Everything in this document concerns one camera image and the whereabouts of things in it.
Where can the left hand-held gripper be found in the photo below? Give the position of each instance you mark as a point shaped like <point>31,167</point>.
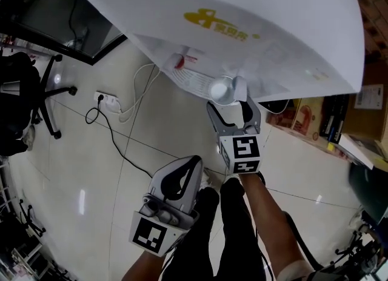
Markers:
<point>148,231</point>

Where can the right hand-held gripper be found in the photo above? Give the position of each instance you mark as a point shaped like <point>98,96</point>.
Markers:
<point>245,152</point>

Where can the white cup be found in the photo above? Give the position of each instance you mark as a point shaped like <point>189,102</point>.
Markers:
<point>219,90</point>

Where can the person's left forearm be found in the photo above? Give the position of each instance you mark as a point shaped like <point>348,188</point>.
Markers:
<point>142,266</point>

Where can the person's right forearm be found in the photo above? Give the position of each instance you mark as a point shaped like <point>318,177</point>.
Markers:
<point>266,213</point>

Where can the white water dispenser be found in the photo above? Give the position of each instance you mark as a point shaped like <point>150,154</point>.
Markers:
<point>257,16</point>

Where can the person's white left shoe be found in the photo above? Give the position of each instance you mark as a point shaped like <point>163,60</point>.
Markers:
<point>206,178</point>

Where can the person's white shoe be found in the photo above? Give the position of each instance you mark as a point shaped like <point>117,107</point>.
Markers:
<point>233,176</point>
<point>206,178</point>

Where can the person's white right shoe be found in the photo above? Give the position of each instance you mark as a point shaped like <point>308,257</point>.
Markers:
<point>233,176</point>

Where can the printed brown cardboard box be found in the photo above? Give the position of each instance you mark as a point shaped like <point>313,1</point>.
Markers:
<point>300,116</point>

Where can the person's black trousers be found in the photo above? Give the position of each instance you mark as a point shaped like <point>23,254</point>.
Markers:
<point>236,228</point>

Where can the cardboard boxes stack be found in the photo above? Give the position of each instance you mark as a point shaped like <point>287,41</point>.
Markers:
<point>333,119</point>

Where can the white power strip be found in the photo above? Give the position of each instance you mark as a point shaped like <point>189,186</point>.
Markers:
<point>109,101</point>

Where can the person's beige shirt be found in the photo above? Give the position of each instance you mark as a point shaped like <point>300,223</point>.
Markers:
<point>295,272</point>

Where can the black swivel chair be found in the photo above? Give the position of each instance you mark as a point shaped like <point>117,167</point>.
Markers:
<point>30,217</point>

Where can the black mesh office chair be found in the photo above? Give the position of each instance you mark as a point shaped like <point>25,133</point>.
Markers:
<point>18,92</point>

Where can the black glass-door cabinet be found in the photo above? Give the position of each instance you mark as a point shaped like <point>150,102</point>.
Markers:
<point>45,10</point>

